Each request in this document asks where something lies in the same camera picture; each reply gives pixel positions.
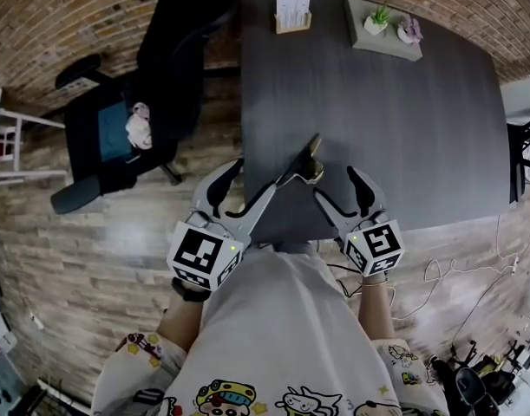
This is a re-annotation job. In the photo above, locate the black wristband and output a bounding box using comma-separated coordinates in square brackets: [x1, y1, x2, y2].
[171, 276, 209, 303]

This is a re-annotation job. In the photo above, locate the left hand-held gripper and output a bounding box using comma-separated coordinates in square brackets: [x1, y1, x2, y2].
[167, 158, 292, 293]

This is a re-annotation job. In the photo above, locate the person's white printed shirt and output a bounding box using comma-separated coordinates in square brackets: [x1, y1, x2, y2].
[90, 240, 450, 416]

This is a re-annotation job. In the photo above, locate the person's left forearm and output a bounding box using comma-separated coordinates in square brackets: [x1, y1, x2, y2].
[155, 277, 210, 354]

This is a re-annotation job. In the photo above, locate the white side table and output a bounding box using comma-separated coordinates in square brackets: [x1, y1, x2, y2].
[0, 88, 69, 185]

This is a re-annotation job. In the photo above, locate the black metal chair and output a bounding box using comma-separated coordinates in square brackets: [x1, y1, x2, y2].
[507, 120, 530, 204]

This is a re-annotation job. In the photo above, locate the white pot purple plant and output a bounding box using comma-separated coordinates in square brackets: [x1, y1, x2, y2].
[396, 14, 424, 45]

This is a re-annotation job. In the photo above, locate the wooden stand desk calendar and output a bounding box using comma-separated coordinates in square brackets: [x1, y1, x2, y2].
[273, 0, 313, 35]

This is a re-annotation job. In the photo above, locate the teal seat pad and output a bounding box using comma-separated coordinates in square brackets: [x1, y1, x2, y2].
[97, 101, 134, 163]

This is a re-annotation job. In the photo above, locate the grey concrete planter tray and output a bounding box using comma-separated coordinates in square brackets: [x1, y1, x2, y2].
[343, 0, 423, 62]

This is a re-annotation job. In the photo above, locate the black equipment heap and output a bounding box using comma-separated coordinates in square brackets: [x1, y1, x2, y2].
[429, 339, 530, 416]

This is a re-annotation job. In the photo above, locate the white keypad device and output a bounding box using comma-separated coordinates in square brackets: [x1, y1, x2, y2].
[0, 334, 31, 416]

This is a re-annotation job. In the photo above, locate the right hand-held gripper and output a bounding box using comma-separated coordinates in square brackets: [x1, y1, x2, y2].
[312, 166, 405, 276]

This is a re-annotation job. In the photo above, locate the person's right forearm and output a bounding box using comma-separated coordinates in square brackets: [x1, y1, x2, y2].
[357, 273, 398, 342]

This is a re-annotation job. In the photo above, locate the black office chair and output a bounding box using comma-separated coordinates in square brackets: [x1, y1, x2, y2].
[50, 0, 240, 216]

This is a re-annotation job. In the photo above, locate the white pot green plant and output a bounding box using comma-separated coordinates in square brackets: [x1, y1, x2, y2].
[363, 4, 392, 37]

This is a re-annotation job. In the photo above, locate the silver metal clip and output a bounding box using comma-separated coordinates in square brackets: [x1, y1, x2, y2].
[285, 132, 325, 186]

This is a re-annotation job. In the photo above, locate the white floor cable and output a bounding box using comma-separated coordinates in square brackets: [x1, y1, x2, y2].
[423, 214, 520, 320]

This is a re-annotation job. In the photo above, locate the pink white cloth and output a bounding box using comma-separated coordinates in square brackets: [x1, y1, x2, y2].
[124, 101, 154, 150]

